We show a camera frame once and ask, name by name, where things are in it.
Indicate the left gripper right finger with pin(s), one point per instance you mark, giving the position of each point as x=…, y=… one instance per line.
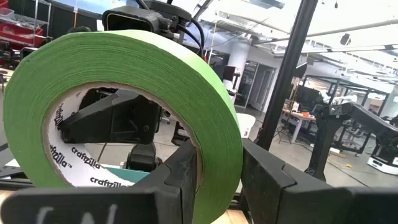
x=295, y=202

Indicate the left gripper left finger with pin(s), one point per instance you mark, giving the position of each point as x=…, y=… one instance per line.
x=93, y=205

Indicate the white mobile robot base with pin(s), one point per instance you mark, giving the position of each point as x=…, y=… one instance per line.
x=384, y=163

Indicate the black ceiling-mounted device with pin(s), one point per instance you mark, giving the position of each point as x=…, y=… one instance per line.
x=345, y=39

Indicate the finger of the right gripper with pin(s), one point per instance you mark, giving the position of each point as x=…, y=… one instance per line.
x=124, y=121

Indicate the background black robot arm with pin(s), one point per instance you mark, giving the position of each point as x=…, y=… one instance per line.
x=342, y=118

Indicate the green masking tape roll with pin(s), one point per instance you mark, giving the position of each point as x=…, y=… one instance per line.
x=124, y=56

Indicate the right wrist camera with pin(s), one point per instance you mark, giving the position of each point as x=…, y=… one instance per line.
x=155, y=18

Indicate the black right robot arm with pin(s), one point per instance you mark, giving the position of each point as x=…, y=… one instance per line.
x=143, y=157

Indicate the red storage bins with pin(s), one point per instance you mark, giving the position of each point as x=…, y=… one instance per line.
x=18, y=32

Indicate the grey double door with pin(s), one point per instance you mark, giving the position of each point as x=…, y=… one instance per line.
x=262, y=87

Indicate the background work table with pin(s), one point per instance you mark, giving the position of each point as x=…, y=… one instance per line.
x=298, y=116

